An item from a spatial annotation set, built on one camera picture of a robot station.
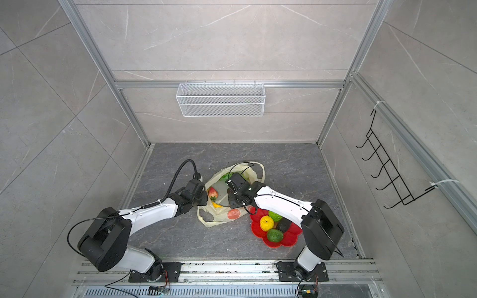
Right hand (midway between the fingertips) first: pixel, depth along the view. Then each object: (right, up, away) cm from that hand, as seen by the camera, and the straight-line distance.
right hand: (234, 199), depth 86 cm
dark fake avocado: (+23, -11, -4) cm, 25 cm away
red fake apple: (-12, +2, +6) cm, 13 cm away
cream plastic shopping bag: (-9, +3, +10) cm, 14 cm away
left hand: (-15, +3, +6) cm, 17 cm away
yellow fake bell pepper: (+15, -10, -4) cm, 18 cm away
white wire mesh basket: (-10, +52, +15) cm, 55 cm away
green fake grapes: (-5, +9, +12) cm, 16 cm away
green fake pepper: (+18, -14, -8) cm, 24 cm away
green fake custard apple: (+19, -8, -2) cm, 21 cm away
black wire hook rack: (+59, +15, -18) cm, 63 cm away
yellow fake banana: (-9, -4, +3) cm, 11 cm away
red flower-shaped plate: (+25, -15, -6) cm, 30 cm away
